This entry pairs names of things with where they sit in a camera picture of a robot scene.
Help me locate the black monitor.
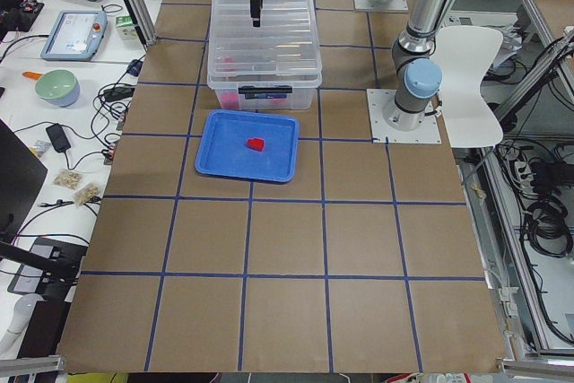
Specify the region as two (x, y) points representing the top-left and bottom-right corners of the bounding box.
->
(0, 121), (48, 242)

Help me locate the black box latch handle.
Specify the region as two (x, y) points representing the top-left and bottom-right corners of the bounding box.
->
(238, 85), (293, 100)

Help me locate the clear plastic storage box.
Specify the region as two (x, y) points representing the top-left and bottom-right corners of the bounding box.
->
(207, 0), (322, 110)

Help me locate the black power adapter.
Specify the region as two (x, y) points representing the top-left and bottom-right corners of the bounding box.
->
(46, 123), (71, 153)

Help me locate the blue plastic tray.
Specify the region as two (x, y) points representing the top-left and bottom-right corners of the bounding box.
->
(195, 109), (300, 183)

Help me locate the white plastic chair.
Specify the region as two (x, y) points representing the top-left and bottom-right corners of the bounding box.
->
(431, 25), (503, 148)

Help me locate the clear plastic box lid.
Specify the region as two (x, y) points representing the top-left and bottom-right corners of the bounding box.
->
(207, 0), (322, 82)

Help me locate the green white carton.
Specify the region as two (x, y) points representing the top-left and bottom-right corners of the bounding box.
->
(115, 15), (138, 40)

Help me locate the red block from tray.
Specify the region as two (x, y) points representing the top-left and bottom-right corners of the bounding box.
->
(246, 137), (265, 152)

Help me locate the near teach pendant tablet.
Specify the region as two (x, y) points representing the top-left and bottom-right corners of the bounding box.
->
(40, 11), (108, 61)

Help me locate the green bowl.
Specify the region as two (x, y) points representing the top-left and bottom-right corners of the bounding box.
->
(35, 69), (80, 108)

